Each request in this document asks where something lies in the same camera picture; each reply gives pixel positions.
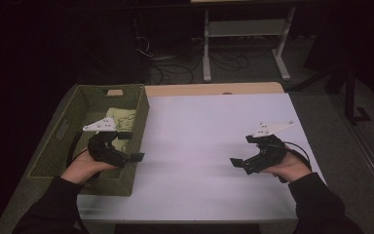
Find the green woven basket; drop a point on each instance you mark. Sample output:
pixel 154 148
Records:
pixel 87 97

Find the metal floor rail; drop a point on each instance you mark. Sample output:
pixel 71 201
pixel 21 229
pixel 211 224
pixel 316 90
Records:
pixel 373 162

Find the person's right hand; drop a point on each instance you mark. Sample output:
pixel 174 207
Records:
pixel 292 167

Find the green printed cloth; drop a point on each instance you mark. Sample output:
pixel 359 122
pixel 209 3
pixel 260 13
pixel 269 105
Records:
pixel 123 118

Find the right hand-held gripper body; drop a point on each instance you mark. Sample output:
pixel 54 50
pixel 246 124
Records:
pixel 268 152

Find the person's left hand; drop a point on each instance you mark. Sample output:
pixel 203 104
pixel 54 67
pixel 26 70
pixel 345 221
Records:
pixel 81 169

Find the black metal stand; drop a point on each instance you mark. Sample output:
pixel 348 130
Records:
pixel 350 97

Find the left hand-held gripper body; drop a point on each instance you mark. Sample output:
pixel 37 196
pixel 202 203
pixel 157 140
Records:
pixel 105 151

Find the white desk frame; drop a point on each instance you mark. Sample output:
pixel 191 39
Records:
pixel 246 27

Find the white table sheet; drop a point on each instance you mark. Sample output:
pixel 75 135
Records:
pixel 201 136

